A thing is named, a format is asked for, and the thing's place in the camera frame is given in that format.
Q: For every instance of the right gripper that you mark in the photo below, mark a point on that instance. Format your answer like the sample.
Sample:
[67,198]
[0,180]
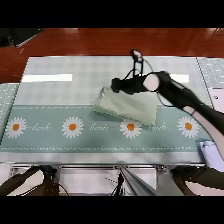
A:
[130,85]

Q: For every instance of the pale green shirt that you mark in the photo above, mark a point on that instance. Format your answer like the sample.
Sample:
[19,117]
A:
[131,106]

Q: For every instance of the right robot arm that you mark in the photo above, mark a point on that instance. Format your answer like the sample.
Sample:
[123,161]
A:
[173,91]

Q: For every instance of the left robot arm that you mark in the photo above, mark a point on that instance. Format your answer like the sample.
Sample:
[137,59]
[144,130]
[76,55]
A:
[20,181]

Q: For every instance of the white garment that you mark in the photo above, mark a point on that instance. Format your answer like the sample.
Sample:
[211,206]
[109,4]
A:
[213,155]

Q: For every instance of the silver frame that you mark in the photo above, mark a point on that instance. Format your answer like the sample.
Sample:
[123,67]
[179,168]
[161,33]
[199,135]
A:
[140,186]

